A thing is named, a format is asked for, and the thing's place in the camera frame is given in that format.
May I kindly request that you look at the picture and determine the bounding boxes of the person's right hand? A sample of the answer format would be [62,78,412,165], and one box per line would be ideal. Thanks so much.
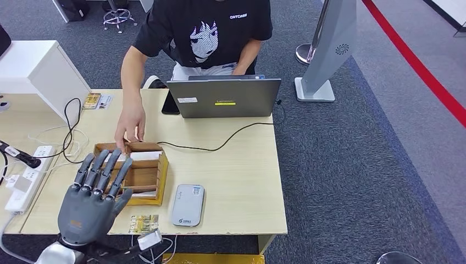
[114,103,147,150]

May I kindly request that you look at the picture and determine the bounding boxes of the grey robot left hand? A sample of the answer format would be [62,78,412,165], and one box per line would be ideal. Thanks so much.
[57,148,134,247]

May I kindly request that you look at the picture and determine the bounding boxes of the white ID card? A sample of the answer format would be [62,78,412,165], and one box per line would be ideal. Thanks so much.
[97,95,114,111]

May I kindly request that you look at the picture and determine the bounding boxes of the wooden divided card box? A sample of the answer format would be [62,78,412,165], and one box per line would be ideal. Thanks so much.
[92,140,169,207]

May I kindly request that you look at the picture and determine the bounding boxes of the person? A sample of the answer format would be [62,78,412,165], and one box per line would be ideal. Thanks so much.
[114,0,274,150]

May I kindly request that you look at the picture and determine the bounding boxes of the grey card reader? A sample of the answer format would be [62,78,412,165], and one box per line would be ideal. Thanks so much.
[171,184,206,227]

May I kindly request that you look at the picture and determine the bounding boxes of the grey laptop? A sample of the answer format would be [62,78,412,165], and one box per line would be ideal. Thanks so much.
[167,74,282,119]

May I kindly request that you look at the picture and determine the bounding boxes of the black smartphone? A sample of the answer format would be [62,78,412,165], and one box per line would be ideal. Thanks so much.
[161,90,181,116]

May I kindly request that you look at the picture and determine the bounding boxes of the chrome stanchion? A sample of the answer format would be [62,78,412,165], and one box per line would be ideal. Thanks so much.
[295,0,330,67]

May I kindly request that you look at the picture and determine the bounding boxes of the white charger adapter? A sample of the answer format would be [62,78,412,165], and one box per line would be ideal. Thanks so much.
[14,175,34,193]

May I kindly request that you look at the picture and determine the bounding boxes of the white power strip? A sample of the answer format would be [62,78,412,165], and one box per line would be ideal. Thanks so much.
[4,145,56,215]

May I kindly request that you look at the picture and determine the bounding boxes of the black plug with label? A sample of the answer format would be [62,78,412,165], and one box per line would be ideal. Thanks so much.
[0,139,42,169]

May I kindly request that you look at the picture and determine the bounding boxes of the grey kiosk stand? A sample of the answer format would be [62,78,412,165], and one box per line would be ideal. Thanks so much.
[294,0,358,103]

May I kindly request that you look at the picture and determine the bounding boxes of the white cabinet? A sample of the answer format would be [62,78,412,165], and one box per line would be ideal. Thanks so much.
[0,40,92,125]

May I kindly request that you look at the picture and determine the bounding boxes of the chrome stool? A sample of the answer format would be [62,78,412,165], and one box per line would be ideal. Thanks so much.
[102,0,138,34]

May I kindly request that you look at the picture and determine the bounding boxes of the black computer case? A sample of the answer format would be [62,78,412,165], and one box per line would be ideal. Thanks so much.
[57,0,90,23]

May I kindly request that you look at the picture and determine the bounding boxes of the yellow box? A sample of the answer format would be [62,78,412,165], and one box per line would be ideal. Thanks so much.
[161,253,265,264]

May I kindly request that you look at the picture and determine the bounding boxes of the black bag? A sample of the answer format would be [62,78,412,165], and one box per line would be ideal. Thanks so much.
[0,23,12,58]

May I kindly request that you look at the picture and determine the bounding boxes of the dark round rimmed object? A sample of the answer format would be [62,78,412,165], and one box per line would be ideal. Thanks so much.
[376,251,423,264]

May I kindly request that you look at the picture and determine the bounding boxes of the white cable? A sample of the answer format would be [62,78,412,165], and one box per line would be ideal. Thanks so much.
[130,235,179,264]
[27,125,90,172]
[0,214,37,264]

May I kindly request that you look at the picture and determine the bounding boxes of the black camera bracket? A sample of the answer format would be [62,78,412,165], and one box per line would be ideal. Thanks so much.
[85,242,146,264]

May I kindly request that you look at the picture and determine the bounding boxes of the black looped cable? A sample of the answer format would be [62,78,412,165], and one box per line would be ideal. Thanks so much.
[34,97,92,164]

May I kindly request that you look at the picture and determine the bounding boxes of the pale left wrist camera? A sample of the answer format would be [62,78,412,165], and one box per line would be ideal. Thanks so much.
[137,228,163,251]

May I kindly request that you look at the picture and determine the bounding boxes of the black laptop cable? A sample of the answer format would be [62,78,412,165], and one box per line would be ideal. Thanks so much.
[157,99,286,152]

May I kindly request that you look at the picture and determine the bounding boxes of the thin black cable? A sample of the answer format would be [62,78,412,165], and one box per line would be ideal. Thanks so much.
[0,150,10,186]

